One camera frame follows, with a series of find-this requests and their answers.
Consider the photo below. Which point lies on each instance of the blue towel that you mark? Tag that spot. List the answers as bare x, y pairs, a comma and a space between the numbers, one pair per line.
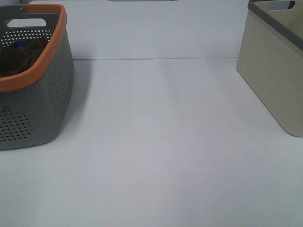
20, 44

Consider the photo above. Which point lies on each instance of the brown towel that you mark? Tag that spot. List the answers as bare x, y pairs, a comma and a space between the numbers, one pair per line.
13, 61

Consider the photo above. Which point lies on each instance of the beige bin with grey rim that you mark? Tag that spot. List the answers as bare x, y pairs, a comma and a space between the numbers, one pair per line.
271, 59

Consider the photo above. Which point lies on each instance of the grey basket with orange rim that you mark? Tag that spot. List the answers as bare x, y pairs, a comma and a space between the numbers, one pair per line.
33, 103

